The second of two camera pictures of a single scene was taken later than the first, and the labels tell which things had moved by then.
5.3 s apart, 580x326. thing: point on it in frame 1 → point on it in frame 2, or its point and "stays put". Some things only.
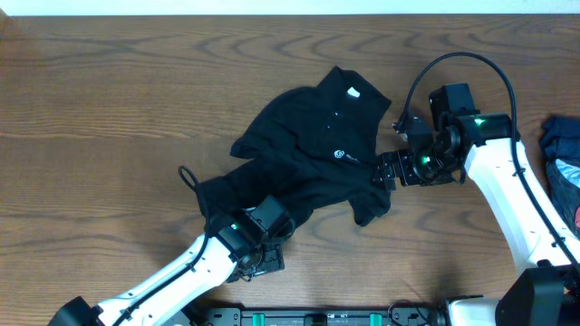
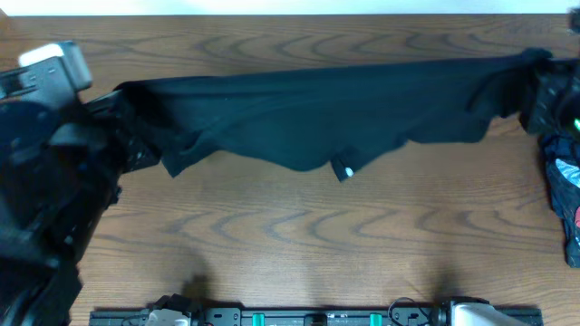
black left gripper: (275, 263) → (112, 124)
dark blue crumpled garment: (560, 141) stays put
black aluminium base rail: (322, 316) stays put
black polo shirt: (308, 148) → (297, 120)
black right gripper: (386, 161) → (550, 117)
